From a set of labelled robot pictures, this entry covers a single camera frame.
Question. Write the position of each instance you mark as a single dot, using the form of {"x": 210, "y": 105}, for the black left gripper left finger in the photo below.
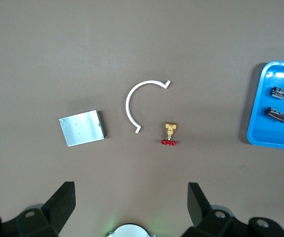
{"x": 45, "y": 217}

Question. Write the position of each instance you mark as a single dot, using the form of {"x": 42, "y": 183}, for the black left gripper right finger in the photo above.
{"x": 206, "y": 219}

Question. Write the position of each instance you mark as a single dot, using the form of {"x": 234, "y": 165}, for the dark brown cylindrical capacitor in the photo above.
{"x": 275, "y": 114}
{"x": 280, "y": 93}

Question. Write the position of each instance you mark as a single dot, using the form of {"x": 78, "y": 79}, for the silver metal module box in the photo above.
{"x": 82, "y": 128}

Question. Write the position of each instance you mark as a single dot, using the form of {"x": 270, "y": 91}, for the blue plastic tray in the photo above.
{"x": 257, "y": 123}

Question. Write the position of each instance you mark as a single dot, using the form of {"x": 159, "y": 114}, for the brown table mat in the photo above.
{"x": 141, "y": 37}

